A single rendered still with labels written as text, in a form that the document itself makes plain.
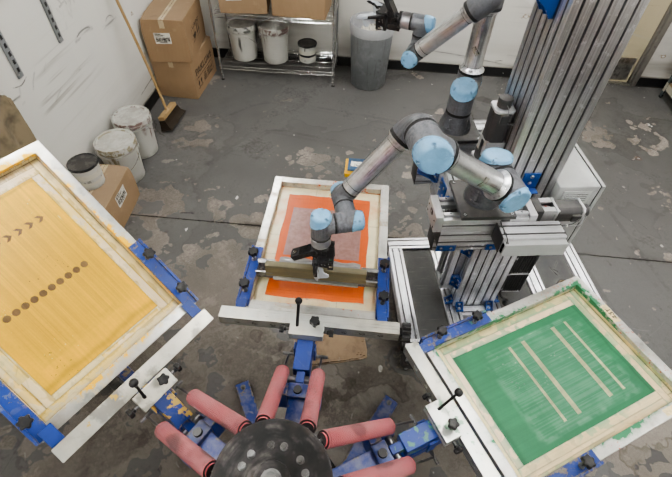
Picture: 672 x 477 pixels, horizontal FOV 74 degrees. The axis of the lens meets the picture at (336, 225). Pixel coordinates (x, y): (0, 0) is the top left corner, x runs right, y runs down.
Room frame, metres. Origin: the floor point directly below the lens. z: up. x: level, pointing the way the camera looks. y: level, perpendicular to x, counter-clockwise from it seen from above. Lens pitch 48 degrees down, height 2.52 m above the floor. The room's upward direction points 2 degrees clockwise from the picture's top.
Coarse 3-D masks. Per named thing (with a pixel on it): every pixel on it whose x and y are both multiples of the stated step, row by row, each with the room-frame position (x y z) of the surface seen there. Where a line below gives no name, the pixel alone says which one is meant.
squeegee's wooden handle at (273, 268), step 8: (272, 264) 1.07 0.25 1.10; (280, 264) 1.07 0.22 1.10; (288, 264) 1.07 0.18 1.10; (296, 264) 1.07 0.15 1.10; (304, 264) 1.08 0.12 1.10; (272, 272) 1.06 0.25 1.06; (280, 272) 1.06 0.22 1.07; (288, 272) 1.06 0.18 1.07; (296, 272) 1.05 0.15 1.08; (304, 272) 1.05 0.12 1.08; (312, 272) 1.05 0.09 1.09; (328, 272) 1.05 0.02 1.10; (336, 272) 1.04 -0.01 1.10; (344, 272) 1.04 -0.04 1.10; (352, 272) 1.04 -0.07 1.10; (360, 272) 1.05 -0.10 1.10; (328, 280) 1.05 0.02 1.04; (336, 280) 1.04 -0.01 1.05; (344, 280) 1.04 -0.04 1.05; (352, 280) 1.04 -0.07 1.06; (360, 280) 1.04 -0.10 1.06
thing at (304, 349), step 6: (300, 342) 0.77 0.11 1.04; (306, 342) 0.77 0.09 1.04; (312, 342) 0.77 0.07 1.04; (300, 348) 0.75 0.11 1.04; (306, 348) 0.75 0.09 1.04; (312, 348) 0.75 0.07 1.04; (300, 354) 0.72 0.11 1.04; (306, 354) 0.72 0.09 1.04; (312, 354) 0.74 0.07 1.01; (294, 360) 0.70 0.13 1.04; (300, 360) 0.70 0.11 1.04; (306, 360) 0.70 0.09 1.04; (294, 366) 0.68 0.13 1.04; (300, 366) 0.68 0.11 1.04; (306, 366) 0.68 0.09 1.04; (294, 372) 0.67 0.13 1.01; (306, 372) 0.67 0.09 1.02
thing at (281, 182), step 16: (272, 192) 1.60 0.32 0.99; (368, 192) 1.65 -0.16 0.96; (384, 192) 1.63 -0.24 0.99; (272, 208) 1.49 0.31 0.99; (384, 208) 1.52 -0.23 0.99; (384, 224) 1.41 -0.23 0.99; (384, 240) 1.31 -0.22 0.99; (384, 256) 1.22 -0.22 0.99; (256, 304) 0.96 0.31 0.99; (272, 304) 0.96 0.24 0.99; (288, 304) 0.96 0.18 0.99
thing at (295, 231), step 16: (288, 208) 1.53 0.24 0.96; (304, 208) 1.53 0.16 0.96; (288, 224) 1.42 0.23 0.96; (304, 224) 1.43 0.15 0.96; (288, 240) 1.32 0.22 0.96; (304, 240) 1.33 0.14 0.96; (288, 256) 1.23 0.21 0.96; (272, 288) 1.06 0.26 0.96; (288, 288) 1.06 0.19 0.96; (304, 288) 1.06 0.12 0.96
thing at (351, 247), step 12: (360, 204) 1.58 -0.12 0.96; (336, 240) 1.33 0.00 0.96; (348, 240) 1.34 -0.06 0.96; (360, 240) 1.34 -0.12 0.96; (336, 252) 1.26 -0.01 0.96; (348, 252) 1.27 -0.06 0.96; (360, 252) 1.27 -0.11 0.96; (360, 264) 1.20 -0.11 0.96; (324, 288) 1.07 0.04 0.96; (336, 288) 1.07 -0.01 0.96; (348, 288) 1.07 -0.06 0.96; (360, 288) 1.07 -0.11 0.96; (336, 300) 1.01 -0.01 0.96; (348, 300) 1.01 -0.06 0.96; (360, 300) 1.01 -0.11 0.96
